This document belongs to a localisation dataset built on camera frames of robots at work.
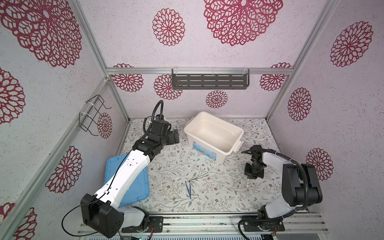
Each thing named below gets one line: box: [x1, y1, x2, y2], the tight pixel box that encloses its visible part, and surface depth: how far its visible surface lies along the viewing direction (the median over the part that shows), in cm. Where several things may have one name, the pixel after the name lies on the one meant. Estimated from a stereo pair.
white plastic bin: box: [184, 111, 244, 165], surface depth 100 cm
